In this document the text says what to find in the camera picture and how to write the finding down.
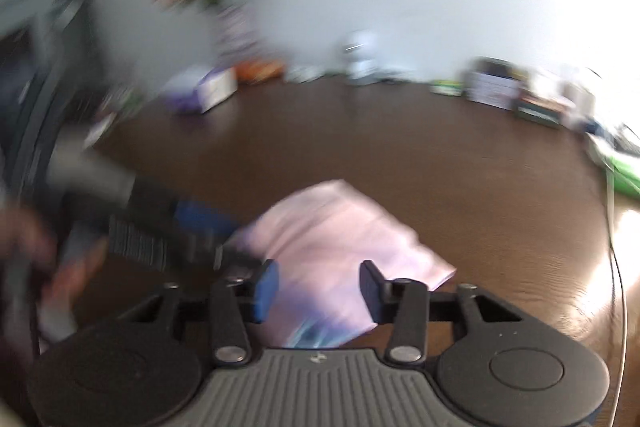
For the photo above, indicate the dark furniture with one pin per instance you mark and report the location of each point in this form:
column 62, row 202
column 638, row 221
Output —
column 45, row 72

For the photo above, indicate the printed tin box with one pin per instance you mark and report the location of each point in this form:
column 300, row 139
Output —
column 492, row 87

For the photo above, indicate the small white clip device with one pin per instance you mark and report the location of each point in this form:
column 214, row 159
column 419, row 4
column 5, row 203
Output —
column 302, row 74

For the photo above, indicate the purple and white tissue box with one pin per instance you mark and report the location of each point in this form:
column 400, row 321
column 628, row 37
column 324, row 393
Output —
column 205, row 92

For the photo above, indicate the small green flat item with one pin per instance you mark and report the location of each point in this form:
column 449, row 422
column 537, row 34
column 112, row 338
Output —
column 446, row 88

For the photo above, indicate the green and white box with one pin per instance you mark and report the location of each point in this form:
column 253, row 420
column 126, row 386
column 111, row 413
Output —
column 620, row 162

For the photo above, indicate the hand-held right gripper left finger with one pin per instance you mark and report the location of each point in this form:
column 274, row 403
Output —
column 265, row 292

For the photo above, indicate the pink garment with purple trim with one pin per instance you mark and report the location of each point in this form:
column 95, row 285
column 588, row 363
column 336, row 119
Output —
column 340, row 237

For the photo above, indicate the white knitted vase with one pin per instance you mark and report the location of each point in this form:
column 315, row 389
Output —
column 237, row 34

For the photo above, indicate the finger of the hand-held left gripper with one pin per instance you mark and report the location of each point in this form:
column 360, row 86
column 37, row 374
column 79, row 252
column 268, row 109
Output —
column 202, row 222
column 237, row 258

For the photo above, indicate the person's left hand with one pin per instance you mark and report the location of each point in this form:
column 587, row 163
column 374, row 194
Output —
column 25, row 237

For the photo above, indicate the dark box with white print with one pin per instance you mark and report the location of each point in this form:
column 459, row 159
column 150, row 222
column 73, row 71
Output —
column 539, row 112

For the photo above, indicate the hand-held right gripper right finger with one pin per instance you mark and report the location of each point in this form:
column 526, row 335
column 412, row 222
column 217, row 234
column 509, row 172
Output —
column 372, row 294

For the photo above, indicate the white round-headed figurine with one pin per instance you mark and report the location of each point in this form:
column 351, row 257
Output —
column 361, row 57

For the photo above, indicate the clear plastic container with oranges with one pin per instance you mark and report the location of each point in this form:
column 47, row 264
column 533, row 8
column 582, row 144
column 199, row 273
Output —
column 260, row 71

